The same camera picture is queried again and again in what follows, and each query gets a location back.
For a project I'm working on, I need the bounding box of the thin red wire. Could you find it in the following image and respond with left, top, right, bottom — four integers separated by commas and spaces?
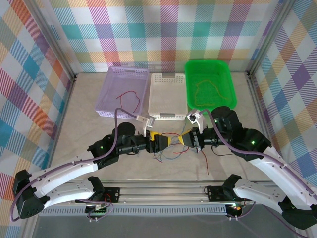
116, 91, 141, 113
200, 149, 210, 175
169, 132, 184, 154

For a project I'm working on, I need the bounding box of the white plastic basket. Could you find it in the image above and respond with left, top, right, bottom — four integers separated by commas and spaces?
148, 73, 188, 122

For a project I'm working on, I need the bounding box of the green plastic basket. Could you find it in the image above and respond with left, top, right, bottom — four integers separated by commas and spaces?
185, 59, 238, 115

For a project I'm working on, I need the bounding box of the purple plastic basket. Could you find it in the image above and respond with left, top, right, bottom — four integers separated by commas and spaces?
95, 65, 150, 120

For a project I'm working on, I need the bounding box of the green circuit board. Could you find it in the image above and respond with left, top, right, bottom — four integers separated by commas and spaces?
85, 203, 109, 216

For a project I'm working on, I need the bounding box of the small circuit board with LED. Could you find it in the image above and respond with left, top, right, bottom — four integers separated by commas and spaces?
229, 203, 243, 214

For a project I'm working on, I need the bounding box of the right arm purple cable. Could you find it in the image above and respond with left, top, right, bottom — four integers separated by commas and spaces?
199, 110, 317, 238

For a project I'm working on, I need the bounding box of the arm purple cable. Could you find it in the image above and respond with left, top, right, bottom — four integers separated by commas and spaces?
9, 108, 139, 223
199, 110, 317, 238

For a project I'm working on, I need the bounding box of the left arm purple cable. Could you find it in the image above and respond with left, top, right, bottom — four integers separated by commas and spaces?
9, 108, 139, 223

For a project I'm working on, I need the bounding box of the aluminium frame floor rail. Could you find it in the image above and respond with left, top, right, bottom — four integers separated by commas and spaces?
246, 74, 298, 190
21, 75, 77, 238

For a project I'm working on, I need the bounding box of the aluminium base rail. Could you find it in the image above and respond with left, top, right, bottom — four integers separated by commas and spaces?
74, 180, 275, 204

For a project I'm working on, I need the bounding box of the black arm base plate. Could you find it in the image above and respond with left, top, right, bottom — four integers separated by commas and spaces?
104, 187, 121, 203
207, 185, 225, 201

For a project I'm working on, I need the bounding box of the grey slotted cable duct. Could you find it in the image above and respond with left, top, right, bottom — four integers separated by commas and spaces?
38, 207, 228, 217

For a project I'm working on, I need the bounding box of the aluminium frame post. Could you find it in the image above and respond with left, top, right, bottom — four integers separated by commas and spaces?
246, 0, 298, 79
29, 0, 77, 81

